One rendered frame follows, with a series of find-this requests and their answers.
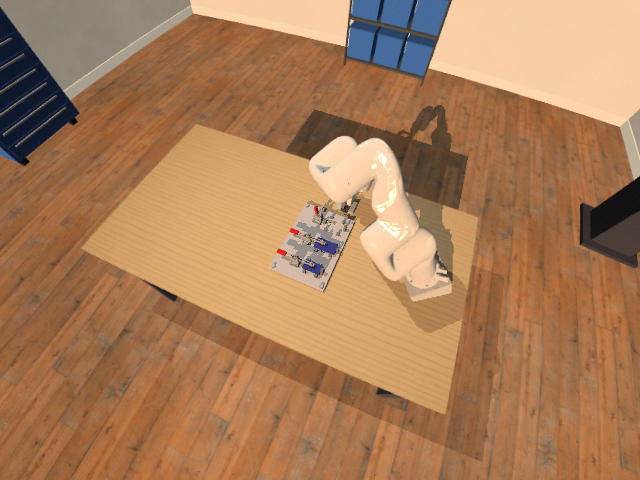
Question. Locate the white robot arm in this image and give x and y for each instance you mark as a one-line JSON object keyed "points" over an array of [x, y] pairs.
{"points": [[397, 225]]}

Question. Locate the grey toggle clamp with red handle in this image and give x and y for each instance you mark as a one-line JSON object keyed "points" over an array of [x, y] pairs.
{"points": [[295, 260]]}

